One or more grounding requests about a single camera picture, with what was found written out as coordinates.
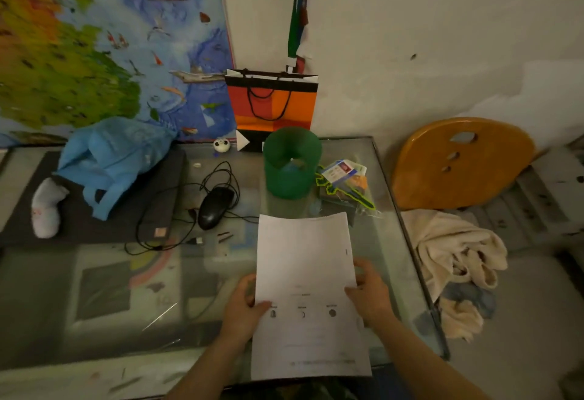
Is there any black computer mouse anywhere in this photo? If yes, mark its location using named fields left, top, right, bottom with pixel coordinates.
left=197, top=186, right=235, bottom=231

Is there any person's right forearm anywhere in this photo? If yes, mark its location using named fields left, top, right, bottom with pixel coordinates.
left=365, top=313, right=491, bottom=400

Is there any blue-grey cloth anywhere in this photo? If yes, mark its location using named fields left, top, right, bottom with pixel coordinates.
left=439, top=281, right=498, bottom=320

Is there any dark closed laptop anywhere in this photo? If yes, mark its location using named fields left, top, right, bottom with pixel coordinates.
left=0, top=148, right=188, bottom=246

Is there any wooden chair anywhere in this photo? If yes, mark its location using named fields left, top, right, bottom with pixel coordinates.
left=391, top=117, right=537, bottom=212

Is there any cream towel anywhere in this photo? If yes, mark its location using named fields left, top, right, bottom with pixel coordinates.
left=401, top=209, right=508, bottom=341

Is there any hanging green and red lanyard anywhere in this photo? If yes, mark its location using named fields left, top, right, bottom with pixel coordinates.
left=287, top=0, right=314, bottom=75

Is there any green cylindrical container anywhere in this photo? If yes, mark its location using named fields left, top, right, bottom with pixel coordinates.
left=262, top=126, right=323, bottom=200

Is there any black mouse cable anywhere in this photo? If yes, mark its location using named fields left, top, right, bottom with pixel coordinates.
left=124, top=161, right=260, bottom=257

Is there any colourful world map poster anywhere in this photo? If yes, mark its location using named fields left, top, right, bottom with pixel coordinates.
left=0, top=0, right=238, bottom=146

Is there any person's left forearm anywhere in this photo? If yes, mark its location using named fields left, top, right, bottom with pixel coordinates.
left=164, top=334, right=251, bottom=400

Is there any person's right hand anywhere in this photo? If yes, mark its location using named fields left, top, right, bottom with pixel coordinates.
left=344, top=257, right=397, bottom=327

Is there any clear bag of cards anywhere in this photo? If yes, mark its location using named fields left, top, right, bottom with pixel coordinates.
left=315, top=159, right=382, bottom=227

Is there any white paper sheet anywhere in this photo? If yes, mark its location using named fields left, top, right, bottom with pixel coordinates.
left=250, top=212, right=372, bottom=381

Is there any orange and black paper bag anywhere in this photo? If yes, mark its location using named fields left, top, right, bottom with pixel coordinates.
left=224, top=69, right=319, bottom=153

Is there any blue plastic bag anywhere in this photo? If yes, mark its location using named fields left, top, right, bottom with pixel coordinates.
left=54, top=116, right=179, bottom=222

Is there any white sock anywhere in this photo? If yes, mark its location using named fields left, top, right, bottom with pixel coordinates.
left=30, top=178, right=70, bottom=239

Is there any person's left hand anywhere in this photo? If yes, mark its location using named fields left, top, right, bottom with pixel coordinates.
left=219, top=274, right=273, bottom=345

